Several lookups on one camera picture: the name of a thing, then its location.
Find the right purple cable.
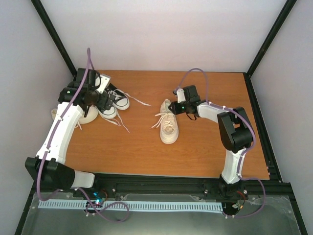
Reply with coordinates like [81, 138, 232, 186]
[177, 68, 267, 218]

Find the beige lace platform sneaker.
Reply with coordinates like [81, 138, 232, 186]
[152, 99, 179, 144]

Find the black white sneaker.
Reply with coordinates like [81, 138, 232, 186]
[97, 106, 129, 133]
[106, 83, 151, 111]

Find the black white sneaker right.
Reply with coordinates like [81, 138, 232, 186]
[106, 83, 151, 111]

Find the black white sneaker left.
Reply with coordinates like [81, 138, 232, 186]
[97, 106, 129, 133]

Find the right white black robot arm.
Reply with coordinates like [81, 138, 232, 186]
[169, 85, 256, 198]

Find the light blue cable duct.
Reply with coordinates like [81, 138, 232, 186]
[38, 199, 223, 213]

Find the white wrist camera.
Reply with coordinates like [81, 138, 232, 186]
[96, 74, 111, 94]
[173, 88, 186, 103]

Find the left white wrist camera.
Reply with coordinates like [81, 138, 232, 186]
[96, 74, 111, 94]

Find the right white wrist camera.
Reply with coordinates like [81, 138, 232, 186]
[173, 88, 186, 103]

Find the beige canvas sneaker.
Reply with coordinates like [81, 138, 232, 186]
[51, 107, 98, 130]

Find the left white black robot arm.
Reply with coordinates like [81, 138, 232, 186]
[25, 68, 113, 197]

